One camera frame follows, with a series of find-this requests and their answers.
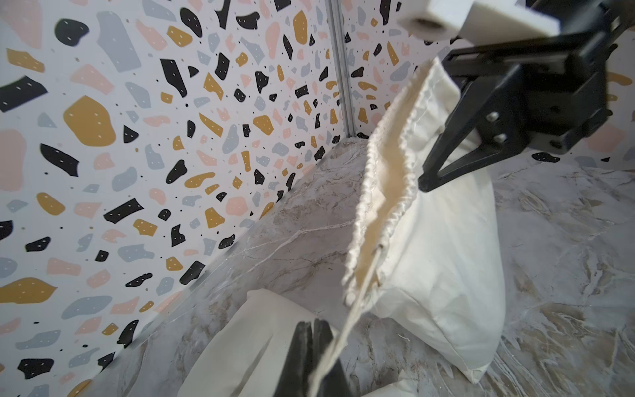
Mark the cream cloth bag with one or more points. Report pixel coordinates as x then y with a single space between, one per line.
429 261

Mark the aluminium corner post right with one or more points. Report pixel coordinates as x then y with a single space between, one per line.
336 23

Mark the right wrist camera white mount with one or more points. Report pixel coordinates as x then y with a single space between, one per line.
480 22

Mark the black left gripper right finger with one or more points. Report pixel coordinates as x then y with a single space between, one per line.
332 382

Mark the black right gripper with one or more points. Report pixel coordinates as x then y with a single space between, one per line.
544 94

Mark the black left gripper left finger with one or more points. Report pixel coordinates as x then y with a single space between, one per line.
298 365

